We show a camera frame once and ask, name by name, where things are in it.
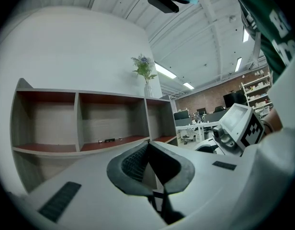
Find black monitor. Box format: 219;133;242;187
223;91;247;109
173;111;190;121

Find green printed t-shirt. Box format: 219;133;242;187
232;0;295;84

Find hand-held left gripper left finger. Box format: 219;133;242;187
25;140;166;230

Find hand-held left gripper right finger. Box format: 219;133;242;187
148;140;253;230

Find white storage rack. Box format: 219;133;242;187
240;72;274;110

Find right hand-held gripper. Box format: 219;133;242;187
194;103;266;157

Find grey wooden shelf unit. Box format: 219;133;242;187
10;78;179;194

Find black head camera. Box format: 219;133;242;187
147;0;180;14

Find person's right forearm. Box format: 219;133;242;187
267;104;284;133

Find right black white shoulder strap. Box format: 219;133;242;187
251;30;262;67

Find white ribbed vase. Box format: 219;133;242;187
144;83;154;99

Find white office desk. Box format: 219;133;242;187
175;120;220;143

